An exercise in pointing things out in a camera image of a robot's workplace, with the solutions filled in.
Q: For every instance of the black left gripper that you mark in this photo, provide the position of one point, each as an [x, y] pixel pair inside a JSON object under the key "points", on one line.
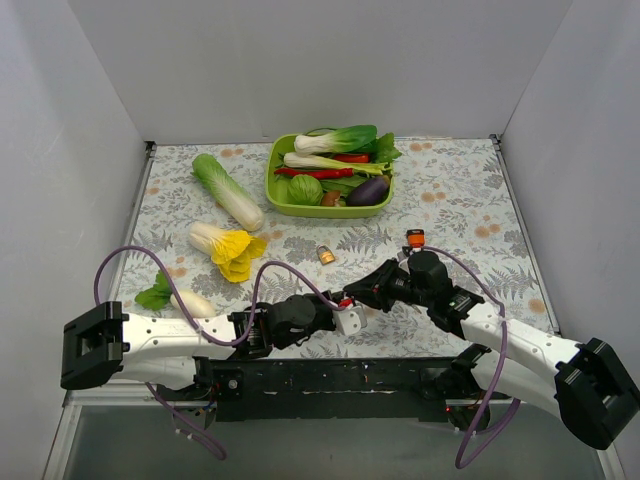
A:
{"points": [[326, 310]]}

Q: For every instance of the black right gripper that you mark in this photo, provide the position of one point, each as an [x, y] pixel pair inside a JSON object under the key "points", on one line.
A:
{"points": [[388, 282]]}

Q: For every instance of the brass padlock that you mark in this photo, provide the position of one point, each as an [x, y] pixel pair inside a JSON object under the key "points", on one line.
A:
{"points": [[325, 255]]}

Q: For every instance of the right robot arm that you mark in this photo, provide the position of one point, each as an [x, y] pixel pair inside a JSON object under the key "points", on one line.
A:
{"points": [[584, 384]]}

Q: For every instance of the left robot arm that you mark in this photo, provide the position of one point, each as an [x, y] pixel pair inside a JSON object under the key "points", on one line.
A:
{"points": [[106, 342]]}

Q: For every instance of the purple eggplant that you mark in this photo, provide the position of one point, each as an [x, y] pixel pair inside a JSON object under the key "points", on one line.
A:
{"points": [[370, 193]]}

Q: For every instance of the yellow white baby cabbage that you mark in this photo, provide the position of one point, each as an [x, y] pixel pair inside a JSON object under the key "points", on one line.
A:
{"points": [[231, 251]]}

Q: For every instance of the round green cabbage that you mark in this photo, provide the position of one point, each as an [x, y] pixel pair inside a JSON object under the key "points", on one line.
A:
{"points": [[305, 190]]}

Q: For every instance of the red chili pepper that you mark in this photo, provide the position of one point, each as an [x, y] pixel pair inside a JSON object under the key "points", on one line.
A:
{"points": [[330, 174]]}

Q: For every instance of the green leafy lettuce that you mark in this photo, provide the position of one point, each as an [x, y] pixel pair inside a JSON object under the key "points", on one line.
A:
{"points": [[385, 150]]}

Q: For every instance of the white celery stalk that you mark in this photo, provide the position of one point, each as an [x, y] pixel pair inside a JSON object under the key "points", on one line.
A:
{"points": [[295, 160]]}

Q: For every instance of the bok choy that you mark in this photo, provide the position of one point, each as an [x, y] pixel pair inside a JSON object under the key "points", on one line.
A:
{"points": [[335, 140]]}

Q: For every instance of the long green napa cabbage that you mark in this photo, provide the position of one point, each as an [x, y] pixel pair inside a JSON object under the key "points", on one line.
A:
{"points": [[227, 192]]}

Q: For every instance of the green plastic basket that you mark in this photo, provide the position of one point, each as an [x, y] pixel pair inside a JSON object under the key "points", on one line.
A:
{"points": [[276, 190]]}

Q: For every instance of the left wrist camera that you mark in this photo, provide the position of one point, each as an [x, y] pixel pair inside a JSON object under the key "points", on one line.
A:
{"points": [[350, 320]]}

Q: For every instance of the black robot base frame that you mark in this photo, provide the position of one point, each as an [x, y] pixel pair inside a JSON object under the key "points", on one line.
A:
{"points": [[339, 388]]}

